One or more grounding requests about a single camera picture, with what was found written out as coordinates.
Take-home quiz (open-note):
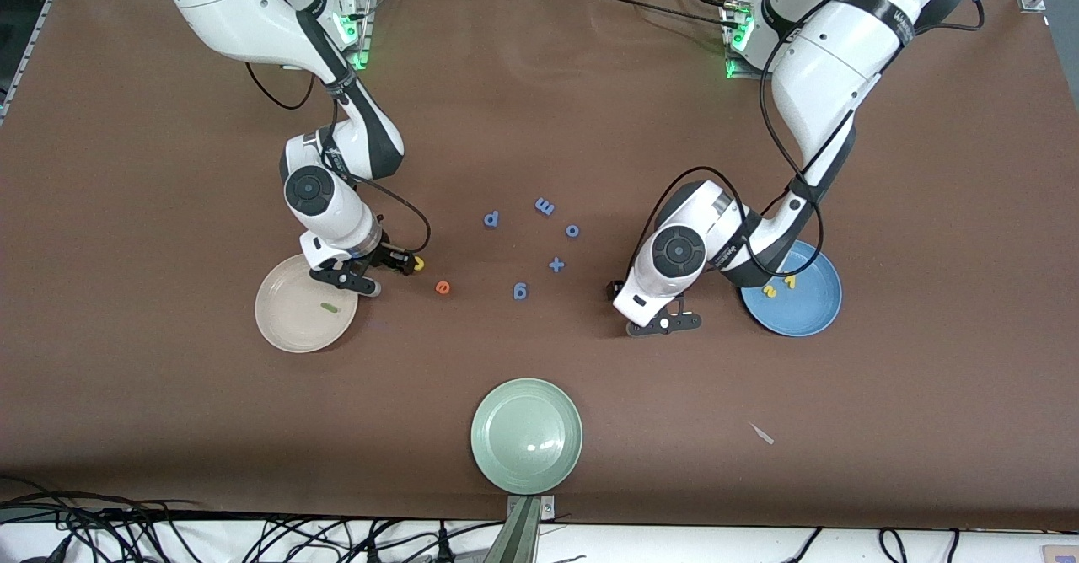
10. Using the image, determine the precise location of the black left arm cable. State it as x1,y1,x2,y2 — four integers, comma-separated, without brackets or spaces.
625,0,983,286

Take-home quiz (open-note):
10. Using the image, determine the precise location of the beige brown round plate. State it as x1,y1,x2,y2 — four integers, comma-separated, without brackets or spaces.
255,254,359,353

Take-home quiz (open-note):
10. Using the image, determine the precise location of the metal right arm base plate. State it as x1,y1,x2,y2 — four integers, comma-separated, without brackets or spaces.
337,0,376,72

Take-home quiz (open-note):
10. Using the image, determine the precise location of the pale green round plate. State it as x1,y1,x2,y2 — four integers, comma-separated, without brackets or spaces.
470,378,584,496

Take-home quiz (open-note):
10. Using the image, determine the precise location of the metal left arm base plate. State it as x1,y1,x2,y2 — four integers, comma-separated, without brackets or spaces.
725,49,775,83

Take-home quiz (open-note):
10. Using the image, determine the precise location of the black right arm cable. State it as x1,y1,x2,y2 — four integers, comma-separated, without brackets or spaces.
244,57,432,256

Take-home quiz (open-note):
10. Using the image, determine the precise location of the brown table cover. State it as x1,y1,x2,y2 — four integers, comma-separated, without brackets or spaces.
0,0,1079,532

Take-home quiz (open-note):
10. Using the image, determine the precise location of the metal camera post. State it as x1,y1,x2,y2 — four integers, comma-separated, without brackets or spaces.
494,496,556,563

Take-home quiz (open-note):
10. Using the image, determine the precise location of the black cable to arm base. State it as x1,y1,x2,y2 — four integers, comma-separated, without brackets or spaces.
590,0,747,31

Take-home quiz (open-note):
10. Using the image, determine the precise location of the blue round plate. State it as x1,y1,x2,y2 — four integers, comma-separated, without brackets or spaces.
740,241,843,338

